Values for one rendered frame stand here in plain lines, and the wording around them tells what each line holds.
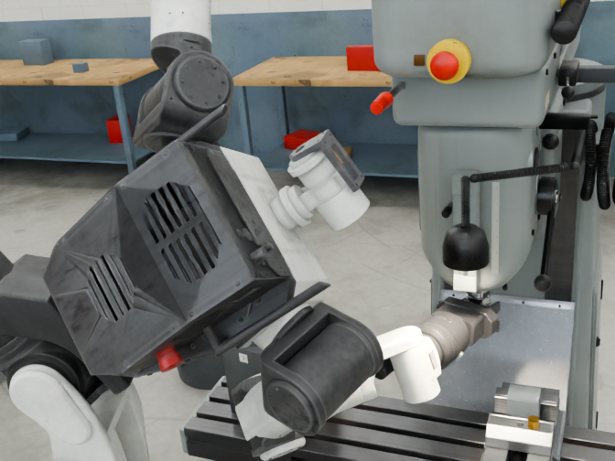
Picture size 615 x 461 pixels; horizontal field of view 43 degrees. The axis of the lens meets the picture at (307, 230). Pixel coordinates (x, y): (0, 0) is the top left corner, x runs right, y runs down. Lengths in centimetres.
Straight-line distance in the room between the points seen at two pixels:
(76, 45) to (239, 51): 155
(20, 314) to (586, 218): 123
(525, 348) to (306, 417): 101
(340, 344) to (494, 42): 46
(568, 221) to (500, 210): 51
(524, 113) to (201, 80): 50
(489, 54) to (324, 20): 486
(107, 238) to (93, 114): 622
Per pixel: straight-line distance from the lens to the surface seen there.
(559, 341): 193
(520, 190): 135
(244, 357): 173
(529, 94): 124
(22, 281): 120
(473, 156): 132
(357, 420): 179
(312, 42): 603
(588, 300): 197
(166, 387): 366
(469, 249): 121
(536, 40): 115
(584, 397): 210
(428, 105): 127
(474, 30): 114
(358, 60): 532
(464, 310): 148
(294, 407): 101
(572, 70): 141
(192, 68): 109
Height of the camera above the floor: 199
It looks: 23 degrees down
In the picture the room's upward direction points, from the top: 5 degrees counter-clockwise
